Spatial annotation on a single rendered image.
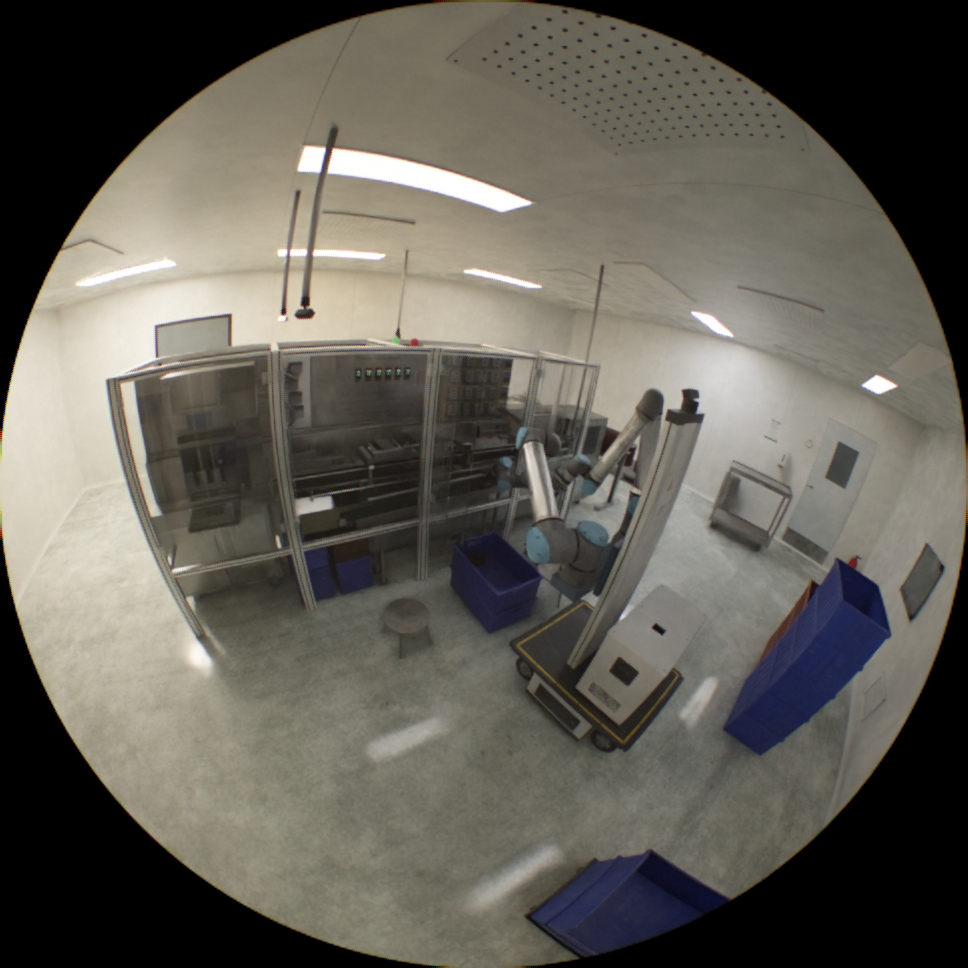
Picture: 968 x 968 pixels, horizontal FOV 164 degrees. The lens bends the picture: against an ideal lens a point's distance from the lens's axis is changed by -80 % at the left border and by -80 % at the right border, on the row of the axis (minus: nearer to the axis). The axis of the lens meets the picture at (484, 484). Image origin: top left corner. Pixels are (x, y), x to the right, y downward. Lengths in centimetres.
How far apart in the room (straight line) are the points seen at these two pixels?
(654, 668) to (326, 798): 169
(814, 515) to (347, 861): 637
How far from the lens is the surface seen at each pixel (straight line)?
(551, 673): 199
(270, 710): 227
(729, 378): 612
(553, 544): 135
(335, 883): 199
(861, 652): 228
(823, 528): 615
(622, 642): 156
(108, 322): 572
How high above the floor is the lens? 193
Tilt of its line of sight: 26 degrees down
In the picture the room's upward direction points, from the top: 8 degrees clockwise
